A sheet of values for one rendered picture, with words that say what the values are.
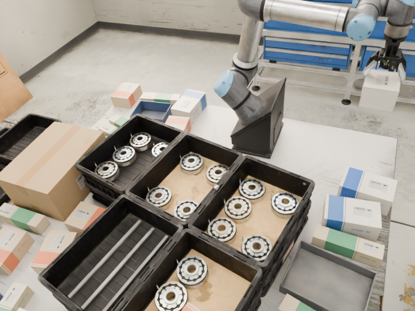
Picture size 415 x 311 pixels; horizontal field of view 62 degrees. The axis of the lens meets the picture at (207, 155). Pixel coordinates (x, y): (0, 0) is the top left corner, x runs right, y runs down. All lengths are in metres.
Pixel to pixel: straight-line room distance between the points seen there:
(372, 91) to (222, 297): 0.91
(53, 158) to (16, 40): 2.81
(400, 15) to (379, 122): 1.89
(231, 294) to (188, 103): 1.11
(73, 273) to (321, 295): 0.86
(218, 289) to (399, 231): 1.51
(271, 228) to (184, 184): 0.40
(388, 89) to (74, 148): 1.32
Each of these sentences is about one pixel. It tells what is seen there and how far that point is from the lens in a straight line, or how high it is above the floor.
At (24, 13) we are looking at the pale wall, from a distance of 4.45.
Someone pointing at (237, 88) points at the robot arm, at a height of 1.04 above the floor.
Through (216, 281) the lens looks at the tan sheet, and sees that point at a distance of 1.20.
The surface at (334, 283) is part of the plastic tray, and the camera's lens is 1.36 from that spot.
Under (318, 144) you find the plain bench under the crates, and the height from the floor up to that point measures 0.70.
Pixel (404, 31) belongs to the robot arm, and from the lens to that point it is 1.38.
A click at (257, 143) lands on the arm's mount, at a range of 1.66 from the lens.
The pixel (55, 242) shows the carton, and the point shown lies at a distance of 1.53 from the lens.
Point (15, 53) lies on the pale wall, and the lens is 4.37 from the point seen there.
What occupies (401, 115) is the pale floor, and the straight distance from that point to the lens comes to 3.28.
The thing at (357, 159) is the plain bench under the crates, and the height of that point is 0.70.
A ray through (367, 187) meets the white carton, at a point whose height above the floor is 0.79.
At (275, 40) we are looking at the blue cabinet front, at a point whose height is 0.52.
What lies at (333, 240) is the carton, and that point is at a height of 0.76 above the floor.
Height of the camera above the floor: 1.91
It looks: 44 degrees down
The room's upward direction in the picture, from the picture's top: 8 degrees counter-clockwise
